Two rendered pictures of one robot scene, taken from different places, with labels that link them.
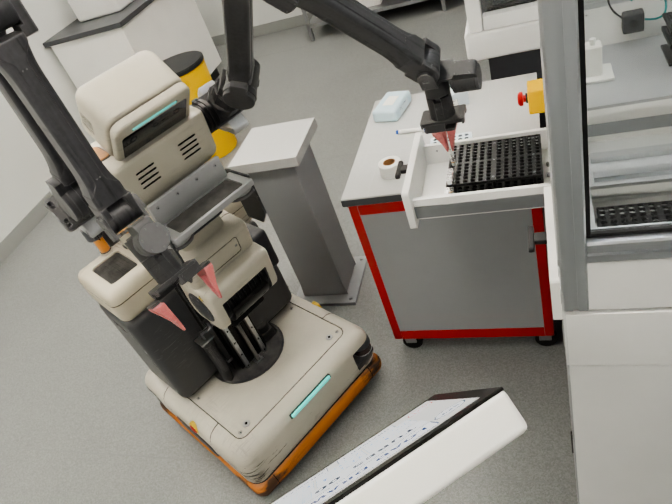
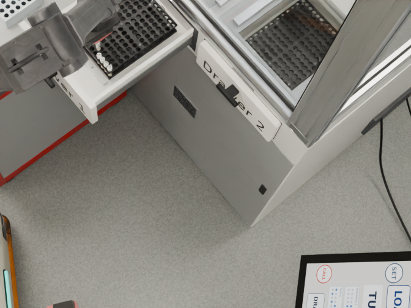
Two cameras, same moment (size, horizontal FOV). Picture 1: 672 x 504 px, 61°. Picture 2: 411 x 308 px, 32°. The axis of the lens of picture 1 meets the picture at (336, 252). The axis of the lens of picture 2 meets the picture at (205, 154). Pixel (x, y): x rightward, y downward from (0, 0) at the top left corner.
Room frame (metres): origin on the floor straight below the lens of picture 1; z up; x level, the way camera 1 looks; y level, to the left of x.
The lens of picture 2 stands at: (0.77, 0.36, 2.55)
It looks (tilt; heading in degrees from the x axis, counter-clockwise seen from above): 71 degrees down; 276
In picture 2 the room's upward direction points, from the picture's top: 17 degrees clockwise
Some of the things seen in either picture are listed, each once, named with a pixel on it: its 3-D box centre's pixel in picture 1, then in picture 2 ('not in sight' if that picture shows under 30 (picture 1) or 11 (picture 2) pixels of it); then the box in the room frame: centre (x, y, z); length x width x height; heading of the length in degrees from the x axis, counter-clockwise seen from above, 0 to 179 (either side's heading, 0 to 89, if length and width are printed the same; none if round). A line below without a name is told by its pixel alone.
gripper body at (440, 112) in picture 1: (441, 107); (93, 17); (1.18, -0.35, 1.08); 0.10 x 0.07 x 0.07; 61
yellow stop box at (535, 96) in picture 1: (535, 96); not in sight; (1.41, -0.69, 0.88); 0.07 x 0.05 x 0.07; 153
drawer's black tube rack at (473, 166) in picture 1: (495, 169); (122, 29); (1.16, -0.45, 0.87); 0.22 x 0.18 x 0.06; 63
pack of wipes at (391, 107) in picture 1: (392, 106); not in sight; (1.87, -0.38, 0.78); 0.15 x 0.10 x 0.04; 140
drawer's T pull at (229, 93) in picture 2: (537, 238); (230, 92); (0.84, -0.39, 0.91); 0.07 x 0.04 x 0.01; 153
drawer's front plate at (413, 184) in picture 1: (416, 178); (58, 73); (1.25, -0.27, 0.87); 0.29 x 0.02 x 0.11; 153
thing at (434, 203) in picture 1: (499, 170); (124, 29); (1.15, -0.45, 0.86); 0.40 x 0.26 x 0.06; 63
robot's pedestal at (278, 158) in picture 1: (304, 218); not in sight; (2.02, 0.07, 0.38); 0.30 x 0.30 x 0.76; 63
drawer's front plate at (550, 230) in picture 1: (552, 249); (236, 91); (0.82, -0.41, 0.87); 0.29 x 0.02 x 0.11; 153
